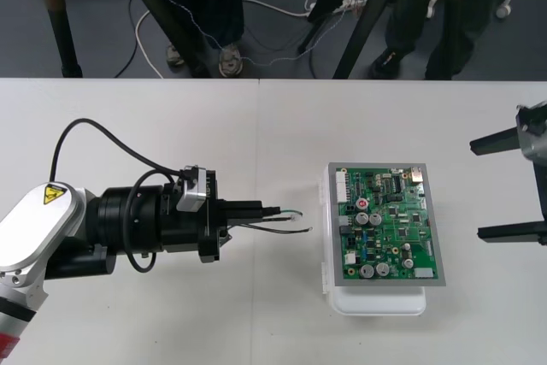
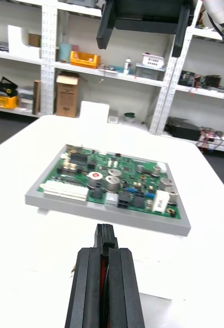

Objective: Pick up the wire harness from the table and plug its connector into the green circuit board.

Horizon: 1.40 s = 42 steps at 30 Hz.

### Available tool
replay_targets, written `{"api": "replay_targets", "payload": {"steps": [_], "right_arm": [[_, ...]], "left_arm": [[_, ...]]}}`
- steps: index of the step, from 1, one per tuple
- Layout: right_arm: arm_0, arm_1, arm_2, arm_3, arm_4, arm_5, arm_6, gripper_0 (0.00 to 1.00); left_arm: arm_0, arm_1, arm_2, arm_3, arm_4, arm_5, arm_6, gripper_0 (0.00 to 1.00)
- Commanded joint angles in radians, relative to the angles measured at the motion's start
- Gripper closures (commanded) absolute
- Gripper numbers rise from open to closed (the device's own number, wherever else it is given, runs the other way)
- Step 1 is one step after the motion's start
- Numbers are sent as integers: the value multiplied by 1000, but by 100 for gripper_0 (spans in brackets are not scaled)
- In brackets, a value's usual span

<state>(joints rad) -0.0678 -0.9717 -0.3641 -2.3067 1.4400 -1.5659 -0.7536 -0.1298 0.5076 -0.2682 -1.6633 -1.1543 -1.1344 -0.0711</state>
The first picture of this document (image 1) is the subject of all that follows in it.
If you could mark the silver and black left arm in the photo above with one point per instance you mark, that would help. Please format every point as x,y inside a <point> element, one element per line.
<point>42,219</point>

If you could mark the white wheeled stand base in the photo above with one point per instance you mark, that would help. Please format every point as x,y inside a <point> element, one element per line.
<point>504,9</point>

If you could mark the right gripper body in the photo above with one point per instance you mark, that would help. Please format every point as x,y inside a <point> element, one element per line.
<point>532,130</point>

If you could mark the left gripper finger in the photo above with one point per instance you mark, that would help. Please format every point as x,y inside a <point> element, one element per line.
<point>243,207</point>
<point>243,217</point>

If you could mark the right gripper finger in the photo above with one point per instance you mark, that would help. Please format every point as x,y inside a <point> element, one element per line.
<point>513,232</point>
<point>495,142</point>

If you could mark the green circuit board grey frame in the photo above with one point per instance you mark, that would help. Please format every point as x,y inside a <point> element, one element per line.
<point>397,232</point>

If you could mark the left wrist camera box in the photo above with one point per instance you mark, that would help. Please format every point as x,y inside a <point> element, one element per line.
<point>190,198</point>

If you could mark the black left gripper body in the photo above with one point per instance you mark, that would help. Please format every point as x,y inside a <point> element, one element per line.
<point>184,232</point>

